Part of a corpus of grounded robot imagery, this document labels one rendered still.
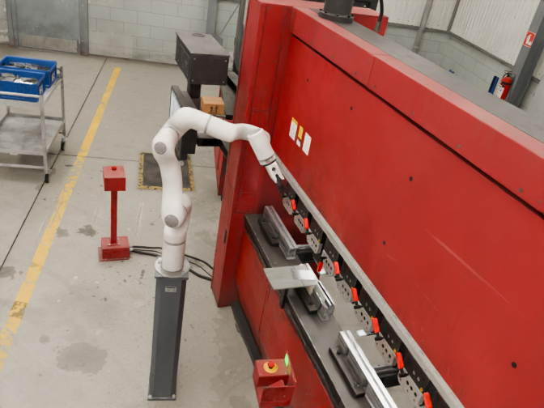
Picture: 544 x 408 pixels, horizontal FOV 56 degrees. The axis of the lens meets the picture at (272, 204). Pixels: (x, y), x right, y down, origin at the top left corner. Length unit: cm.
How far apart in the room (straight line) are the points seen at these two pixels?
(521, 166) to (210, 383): 258
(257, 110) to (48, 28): 700
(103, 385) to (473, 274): 251
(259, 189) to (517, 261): 220
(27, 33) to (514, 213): 911
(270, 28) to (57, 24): 704
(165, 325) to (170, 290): 26
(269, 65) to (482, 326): 202
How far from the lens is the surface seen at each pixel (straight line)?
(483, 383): 190
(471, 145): 180
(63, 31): 987
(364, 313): 244
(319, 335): 280
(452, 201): 189
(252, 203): 360
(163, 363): 327
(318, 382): 275
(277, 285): 284
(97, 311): 408
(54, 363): 376
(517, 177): 166
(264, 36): 314
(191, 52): 323
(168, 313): 298
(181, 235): 269
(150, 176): 577
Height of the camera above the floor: 277
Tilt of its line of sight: 30 degrees down
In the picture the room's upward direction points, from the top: 11 degrees clockwise
